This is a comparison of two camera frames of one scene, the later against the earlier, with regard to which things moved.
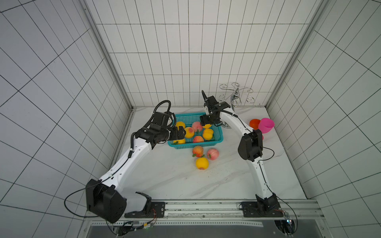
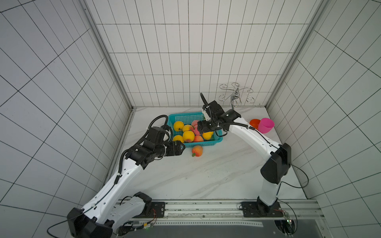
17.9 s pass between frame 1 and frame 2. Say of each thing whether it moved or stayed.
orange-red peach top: stayed
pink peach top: moved
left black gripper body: moved
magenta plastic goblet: stayed
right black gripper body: moved
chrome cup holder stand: stayed
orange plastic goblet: stayed
